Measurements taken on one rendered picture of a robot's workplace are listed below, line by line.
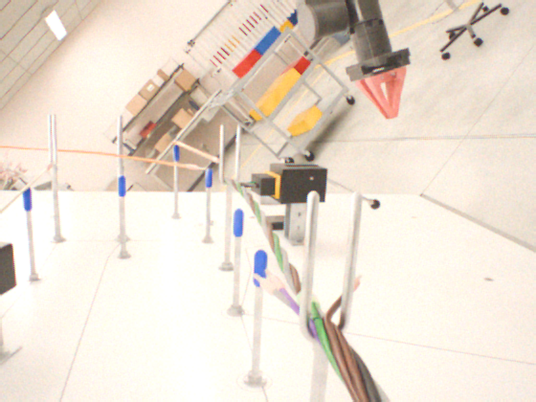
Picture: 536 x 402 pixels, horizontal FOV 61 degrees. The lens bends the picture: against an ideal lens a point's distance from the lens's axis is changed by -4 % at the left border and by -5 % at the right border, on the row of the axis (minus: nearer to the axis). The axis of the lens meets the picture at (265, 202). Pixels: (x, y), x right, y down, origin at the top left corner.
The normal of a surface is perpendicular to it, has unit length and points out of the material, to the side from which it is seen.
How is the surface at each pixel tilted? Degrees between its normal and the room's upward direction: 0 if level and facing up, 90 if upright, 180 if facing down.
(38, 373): 49
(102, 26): 90
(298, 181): 97
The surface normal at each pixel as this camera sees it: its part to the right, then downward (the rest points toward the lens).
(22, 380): 0.04, -0.97
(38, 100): 0.28, 0.11
